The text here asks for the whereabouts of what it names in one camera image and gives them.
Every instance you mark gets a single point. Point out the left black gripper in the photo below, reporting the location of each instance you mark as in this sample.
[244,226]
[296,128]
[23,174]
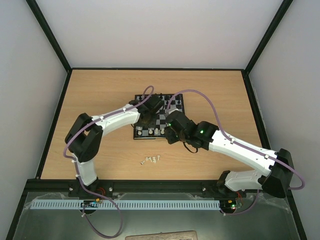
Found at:
[153,123]

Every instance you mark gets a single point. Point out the light blue cable duct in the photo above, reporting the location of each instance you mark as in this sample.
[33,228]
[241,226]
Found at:
[72,204]

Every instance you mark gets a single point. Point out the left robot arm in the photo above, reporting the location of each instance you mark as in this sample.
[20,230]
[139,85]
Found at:
[84,138]

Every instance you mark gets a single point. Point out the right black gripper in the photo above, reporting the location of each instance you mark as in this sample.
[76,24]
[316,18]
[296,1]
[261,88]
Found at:
[170,135]

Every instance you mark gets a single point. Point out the white chess pieces pile centre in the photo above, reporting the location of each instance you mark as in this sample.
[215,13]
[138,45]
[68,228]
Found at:
[153,159]

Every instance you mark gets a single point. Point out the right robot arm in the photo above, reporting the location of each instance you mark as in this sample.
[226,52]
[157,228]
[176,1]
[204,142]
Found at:
[271,170]

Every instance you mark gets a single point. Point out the black and silver chessboard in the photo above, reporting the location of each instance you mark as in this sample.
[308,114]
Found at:
[176,103]

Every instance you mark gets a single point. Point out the left controller board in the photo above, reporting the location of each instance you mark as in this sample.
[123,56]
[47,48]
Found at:
[91,203]

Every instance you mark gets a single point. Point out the black aluminium frame rail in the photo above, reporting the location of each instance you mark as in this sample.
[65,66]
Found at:
[262,216]

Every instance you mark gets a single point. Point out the right green controller board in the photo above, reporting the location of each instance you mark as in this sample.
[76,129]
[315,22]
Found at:
[233,204]

